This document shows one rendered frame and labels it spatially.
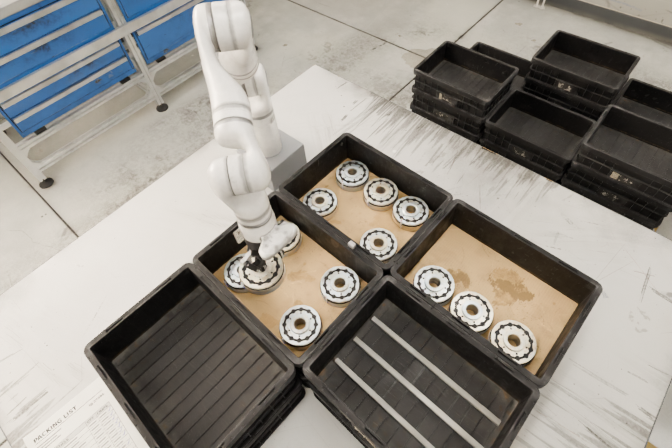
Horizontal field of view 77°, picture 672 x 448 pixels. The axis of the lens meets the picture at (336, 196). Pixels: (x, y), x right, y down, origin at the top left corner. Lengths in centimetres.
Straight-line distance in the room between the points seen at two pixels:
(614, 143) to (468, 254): 112
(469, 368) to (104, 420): 92
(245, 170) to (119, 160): 224
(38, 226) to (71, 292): 133
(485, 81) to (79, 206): 229
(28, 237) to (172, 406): 186
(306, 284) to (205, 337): 28
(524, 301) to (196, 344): 82
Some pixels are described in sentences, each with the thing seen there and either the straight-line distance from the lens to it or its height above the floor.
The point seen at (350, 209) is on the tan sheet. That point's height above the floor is 83.
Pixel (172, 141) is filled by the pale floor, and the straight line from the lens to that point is 289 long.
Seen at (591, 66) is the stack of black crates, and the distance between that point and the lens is 256.
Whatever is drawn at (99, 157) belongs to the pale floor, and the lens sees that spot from 302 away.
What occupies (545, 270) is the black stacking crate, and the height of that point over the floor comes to 88.
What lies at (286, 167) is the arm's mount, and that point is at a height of 76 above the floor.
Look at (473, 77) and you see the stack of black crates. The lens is 231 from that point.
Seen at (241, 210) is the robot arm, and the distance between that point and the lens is 79.
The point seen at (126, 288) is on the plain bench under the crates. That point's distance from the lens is 148.
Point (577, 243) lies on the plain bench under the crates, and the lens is 151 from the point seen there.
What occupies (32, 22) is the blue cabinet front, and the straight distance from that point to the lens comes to 267.
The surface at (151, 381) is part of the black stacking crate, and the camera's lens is 118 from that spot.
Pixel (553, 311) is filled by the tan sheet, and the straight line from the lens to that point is 121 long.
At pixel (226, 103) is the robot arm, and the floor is 139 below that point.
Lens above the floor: 187
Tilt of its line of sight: 53 degrees down
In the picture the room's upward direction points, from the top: 5 degrees counter-clockwise
